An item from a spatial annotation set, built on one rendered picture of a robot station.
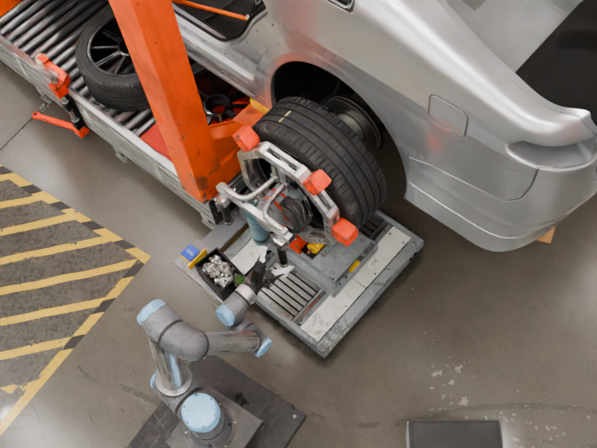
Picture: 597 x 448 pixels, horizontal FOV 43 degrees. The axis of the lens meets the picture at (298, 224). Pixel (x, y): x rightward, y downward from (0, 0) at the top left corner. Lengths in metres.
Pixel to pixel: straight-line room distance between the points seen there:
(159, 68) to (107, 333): 1.68
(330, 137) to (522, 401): 1.63
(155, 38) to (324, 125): 0.77
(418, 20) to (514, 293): 1.84
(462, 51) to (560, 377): 1.89
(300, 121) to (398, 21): 0.67
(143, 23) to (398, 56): 0.92
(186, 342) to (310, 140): 0.98
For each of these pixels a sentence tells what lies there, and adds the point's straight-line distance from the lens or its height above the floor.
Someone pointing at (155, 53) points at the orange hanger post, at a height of 1.58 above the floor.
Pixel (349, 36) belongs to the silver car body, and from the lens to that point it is 2.93.
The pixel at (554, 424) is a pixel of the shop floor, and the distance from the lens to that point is 3.93.
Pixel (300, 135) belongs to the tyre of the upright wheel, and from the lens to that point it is 3.17.
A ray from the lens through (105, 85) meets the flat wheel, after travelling 4.49.
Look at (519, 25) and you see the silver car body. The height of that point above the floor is 0.94.
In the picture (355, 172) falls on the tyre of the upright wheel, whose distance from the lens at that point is 3.18.
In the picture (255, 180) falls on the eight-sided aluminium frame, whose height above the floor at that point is 0.75.
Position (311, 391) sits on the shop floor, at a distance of 3.89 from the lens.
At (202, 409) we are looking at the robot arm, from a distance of 3.23.
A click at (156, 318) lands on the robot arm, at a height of 1.25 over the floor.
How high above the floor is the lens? 3.68
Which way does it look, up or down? 59 degrees down
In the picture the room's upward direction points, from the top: 10 degrees counter-clockwise
